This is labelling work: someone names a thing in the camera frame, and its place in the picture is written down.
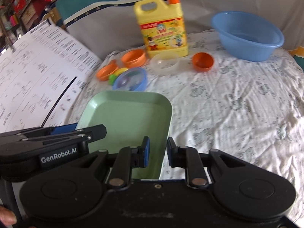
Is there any green square plate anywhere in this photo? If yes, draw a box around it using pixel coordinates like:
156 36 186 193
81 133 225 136
77 91 173 179

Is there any blue lidded clear container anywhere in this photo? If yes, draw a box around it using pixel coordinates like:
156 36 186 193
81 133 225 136
112 67 148 92

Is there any clear plastic bowl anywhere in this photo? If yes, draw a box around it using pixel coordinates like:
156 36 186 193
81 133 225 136
149 52 180 75

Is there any orange small bowl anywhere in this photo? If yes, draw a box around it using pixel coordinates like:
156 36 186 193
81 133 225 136
192 52 214 72

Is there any person's hand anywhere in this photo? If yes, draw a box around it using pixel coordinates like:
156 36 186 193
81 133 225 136
0 206 17 226

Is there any white printed instruction sheet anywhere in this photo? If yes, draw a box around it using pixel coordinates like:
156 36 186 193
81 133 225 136
1 20 101 132

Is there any orange small dish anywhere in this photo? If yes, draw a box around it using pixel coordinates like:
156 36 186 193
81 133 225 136
96 64 119 81

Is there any toy yellow banana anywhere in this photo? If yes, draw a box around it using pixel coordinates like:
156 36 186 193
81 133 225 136
113 67 129 76

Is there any white cat-print cloth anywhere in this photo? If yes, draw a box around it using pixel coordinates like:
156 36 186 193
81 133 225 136
64 29 304 226

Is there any orange cup on side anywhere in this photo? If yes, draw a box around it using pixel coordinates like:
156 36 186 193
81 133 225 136
121 49 147 68

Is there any teal grey striped blanket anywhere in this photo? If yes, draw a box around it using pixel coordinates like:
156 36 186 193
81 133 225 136
56 0 303 59

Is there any yellow dish soap jug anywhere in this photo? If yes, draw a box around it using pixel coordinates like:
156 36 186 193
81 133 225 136
133 0 189 58

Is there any blue plastic basin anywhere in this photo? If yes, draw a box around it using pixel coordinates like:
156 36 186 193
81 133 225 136
211 11 284 62

